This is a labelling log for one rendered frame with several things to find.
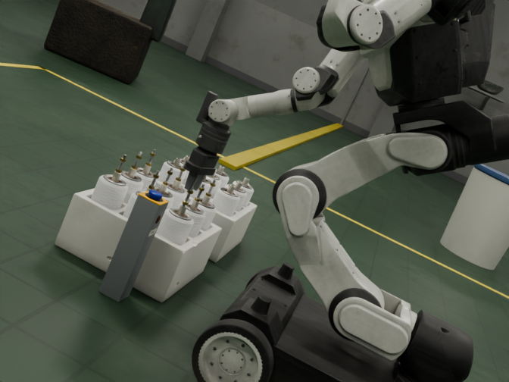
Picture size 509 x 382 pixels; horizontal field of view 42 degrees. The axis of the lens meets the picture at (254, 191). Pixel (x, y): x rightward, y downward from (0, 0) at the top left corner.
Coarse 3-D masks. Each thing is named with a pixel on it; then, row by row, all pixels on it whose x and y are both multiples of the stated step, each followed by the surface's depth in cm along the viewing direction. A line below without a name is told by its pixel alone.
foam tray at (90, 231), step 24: (72, 216) 202; (96, 216) 200; (120, 216) 199; (72, 240) 203; (96, 240) 201; (168, 240) 197; (192, 240) 207; (216, 240) 232; (96, 264) 202; (144, 264) 198; (168, 264) 196; (192, 264) 214; (144, 288) 199; (168, 288) 198
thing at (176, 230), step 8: (168, 208) 203; (168, 216) 198; (160, 224) 200; (168, 224) 198; (176, 224) 198; (184, 224) 198; (192, 224) 202; (160, 232) 200; (168, 232) 198; (176, 232) 198; (184, 232) 199; (176, 240) 199; (184, 240) 202
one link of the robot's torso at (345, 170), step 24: (360, 144) 168; (384, 144) 165; (408, 144) 163; (432, 144) 162; (312, 168) 173; (336, 168) 172; (360, 168) 170; (384, 168) 167; (432, 168) 163; (336, 192) 173
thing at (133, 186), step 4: (120, 176) 213; (124, 180) 212; (128, 180) 213; (132, 180) 213; (128, 184) 213; (132, 184) 213; (136, 184) 214; (140, 184) 215; (132, 188) 213; (136, 188) 214; (140, 188) 216; (128, 192) 213; (132, 192) 214; (128, 196) 214; (124, 200) 214; (128, 200) 215
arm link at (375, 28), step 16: (384, 0) 136; (400, 0) 136; (416, 0) 138; (352, 16) 129; (368, 16) 130; (384, 16) 133; (400, 16) 136; (416, 16) 139; (352, 32) 129; (368, 32) 130; (384, 32) 134; (400, 32) 139; (336, 48) 142; (352, 48) 140; (368, 48) 139
